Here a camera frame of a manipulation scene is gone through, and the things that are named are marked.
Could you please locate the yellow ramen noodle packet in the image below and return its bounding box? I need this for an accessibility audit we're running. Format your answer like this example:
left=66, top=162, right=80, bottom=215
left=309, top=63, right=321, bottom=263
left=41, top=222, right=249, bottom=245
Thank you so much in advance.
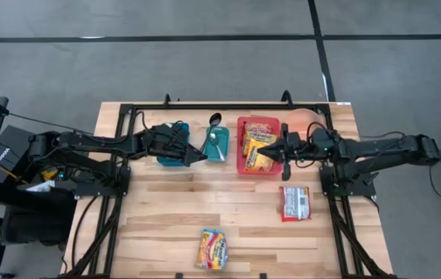
left=195, top=228, right=229, bottom=271
left=243, top=139, right=276, bottom=173
left=242, top=130, right=279, bottom=156

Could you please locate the red ramen noodle packet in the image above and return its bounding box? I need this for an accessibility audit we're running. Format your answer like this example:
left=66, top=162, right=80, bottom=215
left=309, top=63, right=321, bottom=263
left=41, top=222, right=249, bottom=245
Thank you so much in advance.
left=244, top=122, right=272, bottom=135
left=280, top=185, right=312, bottom=222

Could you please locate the thin black cable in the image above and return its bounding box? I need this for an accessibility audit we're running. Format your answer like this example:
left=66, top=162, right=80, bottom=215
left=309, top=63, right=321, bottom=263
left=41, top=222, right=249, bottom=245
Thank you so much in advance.
left=9, top=112, right=89, bottom=135

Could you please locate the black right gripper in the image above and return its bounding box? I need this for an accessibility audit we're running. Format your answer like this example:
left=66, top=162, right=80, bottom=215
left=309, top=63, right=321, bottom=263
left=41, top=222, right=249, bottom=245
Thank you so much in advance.
left=257, top=133, right=312, bottom=182

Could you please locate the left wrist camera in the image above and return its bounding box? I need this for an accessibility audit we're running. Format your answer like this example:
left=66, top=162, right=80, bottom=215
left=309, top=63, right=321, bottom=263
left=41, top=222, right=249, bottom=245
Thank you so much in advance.
left=157, top=123, right=181, bottom=143

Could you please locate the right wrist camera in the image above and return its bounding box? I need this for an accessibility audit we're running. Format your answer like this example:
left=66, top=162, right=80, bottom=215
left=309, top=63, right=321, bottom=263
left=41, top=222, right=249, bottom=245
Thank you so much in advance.
left=280, top=122, right=301, bottom=143

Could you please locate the black metal spoon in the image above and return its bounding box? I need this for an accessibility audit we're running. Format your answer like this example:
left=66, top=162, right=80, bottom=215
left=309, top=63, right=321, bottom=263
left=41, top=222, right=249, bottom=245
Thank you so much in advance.
left=200, top=112, right=223, bottom=154

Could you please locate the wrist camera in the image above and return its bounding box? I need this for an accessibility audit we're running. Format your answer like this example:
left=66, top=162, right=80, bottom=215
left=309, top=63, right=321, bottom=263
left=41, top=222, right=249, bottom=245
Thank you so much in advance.
left=280, top=122, right=301, bottom=143
left=157, top=123, right=181, bottom=143

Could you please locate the blue plastic bin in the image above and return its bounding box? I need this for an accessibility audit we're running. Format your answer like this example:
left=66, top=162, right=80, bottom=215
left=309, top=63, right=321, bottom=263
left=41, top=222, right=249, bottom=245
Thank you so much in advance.
left=156, top=122, right=191, bottom=167

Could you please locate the pale pink plastic bowl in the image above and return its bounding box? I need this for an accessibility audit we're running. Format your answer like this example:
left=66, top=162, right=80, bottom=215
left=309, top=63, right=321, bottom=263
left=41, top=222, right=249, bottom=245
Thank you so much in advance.
left=284, top=108, right=326, bottom=141

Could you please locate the red plastic bin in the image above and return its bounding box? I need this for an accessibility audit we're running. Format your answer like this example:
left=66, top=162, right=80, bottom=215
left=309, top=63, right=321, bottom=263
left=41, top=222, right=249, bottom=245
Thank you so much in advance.
left=236, top=115, right=284, bottom=176

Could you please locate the teal plastic bin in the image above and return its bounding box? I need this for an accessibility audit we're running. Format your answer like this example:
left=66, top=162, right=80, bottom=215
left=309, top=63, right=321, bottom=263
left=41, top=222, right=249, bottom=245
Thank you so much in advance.
left=203, top=126, right=231, bottom=163

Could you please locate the black metal table frame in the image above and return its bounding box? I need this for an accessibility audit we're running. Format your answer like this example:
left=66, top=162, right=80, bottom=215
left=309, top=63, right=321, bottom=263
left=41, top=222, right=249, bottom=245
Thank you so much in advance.
left=63, top=91, right=395, bottom=279

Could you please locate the silver metal spoon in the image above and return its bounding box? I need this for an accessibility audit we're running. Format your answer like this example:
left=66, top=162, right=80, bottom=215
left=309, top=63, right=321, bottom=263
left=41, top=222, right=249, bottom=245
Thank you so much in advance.
left=208, top=131, right=227, bottom=162

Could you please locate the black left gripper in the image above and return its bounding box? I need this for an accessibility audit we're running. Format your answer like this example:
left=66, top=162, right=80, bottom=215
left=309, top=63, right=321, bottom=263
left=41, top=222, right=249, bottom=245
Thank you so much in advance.
left=153, top=131, right=208, bottom=167

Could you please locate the black cardboard box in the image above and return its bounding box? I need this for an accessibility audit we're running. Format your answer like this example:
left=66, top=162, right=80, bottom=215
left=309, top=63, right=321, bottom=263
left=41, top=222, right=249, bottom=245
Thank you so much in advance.
left=0, top=124, right=54, bottom=185

